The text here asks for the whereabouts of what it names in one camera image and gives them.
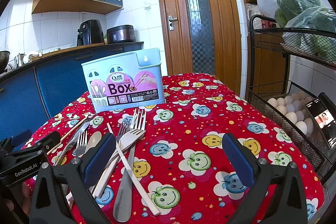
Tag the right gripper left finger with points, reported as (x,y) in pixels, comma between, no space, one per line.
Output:
(49,203)

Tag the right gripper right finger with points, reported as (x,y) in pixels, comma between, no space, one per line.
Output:
(288,204)

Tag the steel table knife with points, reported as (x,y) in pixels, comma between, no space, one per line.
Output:
(122,205)

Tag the wooden chopstick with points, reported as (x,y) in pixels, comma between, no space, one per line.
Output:
(66,135)

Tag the person's left hand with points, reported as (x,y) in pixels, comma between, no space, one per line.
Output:
(26,200)

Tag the steel butter knife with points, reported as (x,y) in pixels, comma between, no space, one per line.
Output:
(73,141)

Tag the cream plastic spoon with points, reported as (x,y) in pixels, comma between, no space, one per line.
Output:
(94,140)

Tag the blue base cabinet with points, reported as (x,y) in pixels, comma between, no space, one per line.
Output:
(36,92)

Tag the white egg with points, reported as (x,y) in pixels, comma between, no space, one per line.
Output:
(302,126)
(291,116)
(281,102)
(282,109)
(272,102)

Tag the smartphone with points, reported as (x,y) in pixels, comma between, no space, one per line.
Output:
(324,119)

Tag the red smiley tablecloth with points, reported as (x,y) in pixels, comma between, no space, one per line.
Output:
(180,161)

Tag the steel kettle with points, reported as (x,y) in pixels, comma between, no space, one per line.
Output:
(19,60)

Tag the wok pan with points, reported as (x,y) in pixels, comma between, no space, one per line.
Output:
(4,60)

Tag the light blue utensil box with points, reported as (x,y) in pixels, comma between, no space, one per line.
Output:
(125,80)

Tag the black air fryer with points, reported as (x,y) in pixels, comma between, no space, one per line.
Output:
(90,32)

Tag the dark rice cooker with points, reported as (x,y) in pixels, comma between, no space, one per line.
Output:
(120,34)

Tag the bag of green vegetables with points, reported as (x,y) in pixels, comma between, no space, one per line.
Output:
(309,14)

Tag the wooden door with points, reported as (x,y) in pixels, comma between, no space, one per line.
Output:
(206,39)

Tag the black wire rack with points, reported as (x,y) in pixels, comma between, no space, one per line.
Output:
(269,52)

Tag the door handle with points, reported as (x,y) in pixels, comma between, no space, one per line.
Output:
(170,21)

